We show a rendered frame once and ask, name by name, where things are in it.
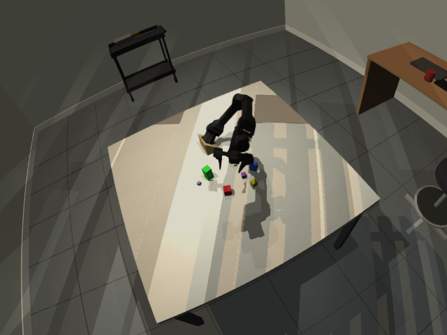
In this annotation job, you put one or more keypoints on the blue block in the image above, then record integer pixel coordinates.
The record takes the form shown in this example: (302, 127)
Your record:
(254, 166)

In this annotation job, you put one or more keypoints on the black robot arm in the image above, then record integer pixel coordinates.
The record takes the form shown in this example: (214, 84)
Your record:
(245, 127)

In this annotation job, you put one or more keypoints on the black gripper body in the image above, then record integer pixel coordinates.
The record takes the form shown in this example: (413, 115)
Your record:
(218, 153)

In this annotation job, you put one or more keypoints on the red block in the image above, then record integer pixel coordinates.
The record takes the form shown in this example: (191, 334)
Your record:
(227, 190)

